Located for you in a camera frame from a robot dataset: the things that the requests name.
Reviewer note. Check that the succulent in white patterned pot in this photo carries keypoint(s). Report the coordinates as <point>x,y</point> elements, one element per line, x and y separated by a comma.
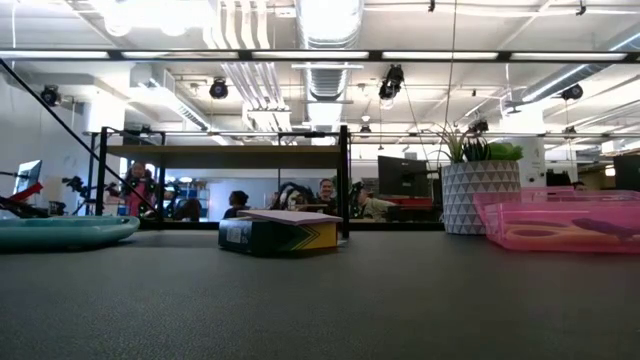
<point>470,200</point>

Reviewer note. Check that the white paper pad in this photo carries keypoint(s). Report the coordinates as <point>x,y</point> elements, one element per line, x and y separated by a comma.
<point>290,216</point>

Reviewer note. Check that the background black robot arm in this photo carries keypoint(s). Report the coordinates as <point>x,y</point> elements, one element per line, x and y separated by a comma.
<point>292,194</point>

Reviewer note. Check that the green yellow crayon box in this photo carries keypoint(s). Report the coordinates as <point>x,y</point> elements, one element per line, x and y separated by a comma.
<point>270,239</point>

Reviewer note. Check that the teal plate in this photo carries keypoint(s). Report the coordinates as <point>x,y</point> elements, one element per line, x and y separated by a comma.
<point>65,232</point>

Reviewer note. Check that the black overhead light bar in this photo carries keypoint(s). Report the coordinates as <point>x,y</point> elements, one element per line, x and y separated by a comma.
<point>310,55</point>

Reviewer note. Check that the black computer monitor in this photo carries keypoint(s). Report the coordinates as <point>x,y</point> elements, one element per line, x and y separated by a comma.
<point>627,172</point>
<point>402,176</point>

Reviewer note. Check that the pink translucent pencil box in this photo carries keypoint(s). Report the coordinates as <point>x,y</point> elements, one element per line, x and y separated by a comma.
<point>550,212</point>

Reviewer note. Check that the person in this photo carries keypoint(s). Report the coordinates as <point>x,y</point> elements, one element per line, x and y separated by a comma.
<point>326,192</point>
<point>236,204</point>
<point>375,206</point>
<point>139,192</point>

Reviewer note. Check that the black hanging camera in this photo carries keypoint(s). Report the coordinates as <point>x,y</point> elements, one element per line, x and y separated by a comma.
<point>49,96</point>
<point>218,88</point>
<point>479,126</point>
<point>572,92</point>
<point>391,82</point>

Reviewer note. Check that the silver ventilation duct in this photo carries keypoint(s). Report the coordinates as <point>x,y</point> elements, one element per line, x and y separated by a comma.
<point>327,20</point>

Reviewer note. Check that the black table mat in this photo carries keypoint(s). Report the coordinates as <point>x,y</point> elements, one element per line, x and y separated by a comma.
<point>300,300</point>

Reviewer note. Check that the silver computer monitor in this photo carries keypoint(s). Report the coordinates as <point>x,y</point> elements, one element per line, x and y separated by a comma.
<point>29,176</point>

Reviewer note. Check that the wooden shelf with black frame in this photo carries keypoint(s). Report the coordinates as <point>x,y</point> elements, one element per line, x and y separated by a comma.
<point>225,156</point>

